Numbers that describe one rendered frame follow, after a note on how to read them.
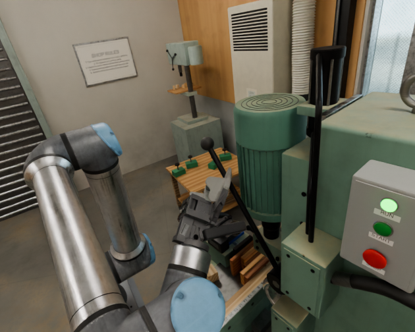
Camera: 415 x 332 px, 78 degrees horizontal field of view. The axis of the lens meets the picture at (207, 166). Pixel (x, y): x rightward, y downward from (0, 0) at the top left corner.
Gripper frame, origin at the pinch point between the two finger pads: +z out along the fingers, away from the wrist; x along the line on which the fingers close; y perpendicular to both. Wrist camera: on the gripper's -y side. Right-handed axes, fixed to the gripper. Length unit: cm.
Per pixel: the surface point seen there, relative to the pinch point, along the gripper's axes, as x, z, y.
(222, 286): 28.5, -23.4, -20.6
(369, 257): -31.8, -19.3, -13.7
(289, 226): -7.1, -8.8, -18.5
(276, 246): 8.1, -9.8, -26.2
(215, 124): 177, 159, -41
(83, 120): 246, 129, 103
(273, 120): -21.2, 6.7, -1.2
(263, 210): -2.5, -5.2, -13.4
